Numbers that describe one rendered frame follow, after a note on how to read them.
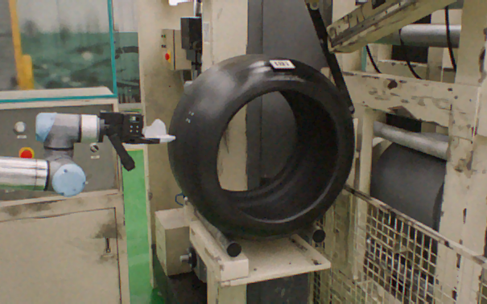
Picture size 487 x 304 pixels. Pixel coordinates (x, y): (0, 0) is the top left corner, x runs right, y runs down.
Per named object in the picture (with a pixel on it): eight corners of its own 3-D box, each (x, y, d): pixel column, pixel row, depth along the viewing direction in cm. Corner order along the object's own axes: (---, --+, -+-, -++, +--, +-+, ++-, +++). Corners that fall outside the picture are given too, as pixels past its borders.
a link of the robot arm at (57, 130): (35, 141, 133) (36, 109, 131) (79, 142, 137) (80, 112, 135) (35, 147, 126) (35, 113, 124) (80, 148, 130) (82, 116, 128)
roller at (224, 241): (208, 203, 177) (208, 215, 178) (196, 204, 175) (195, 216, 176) (242, 242, 145) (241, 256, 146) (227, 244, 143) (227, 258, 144)
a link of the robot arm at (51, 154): (45, 193, 125) (47, 150, 123) (39, 181, 135) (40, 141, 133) (78, 192, 129) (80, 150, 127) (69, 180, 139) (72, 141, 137)
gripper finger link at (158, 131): (179, 123, 138) (145, 121, 135) (176, 144, 140) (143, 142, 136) (175, 121, 141) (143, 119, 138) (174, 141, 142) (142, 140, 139)
